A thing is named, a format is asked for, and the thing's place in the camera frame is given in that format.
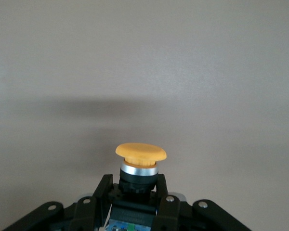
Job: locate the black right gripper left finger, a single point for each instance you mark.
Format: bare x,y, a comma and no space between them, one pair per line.
86,211

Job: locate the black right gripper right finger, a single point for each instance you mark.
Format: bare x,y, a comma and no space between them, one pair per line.
171,211

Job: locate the orange mushroom push button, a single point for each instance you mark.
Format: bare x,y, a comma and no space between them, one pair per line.
140,150

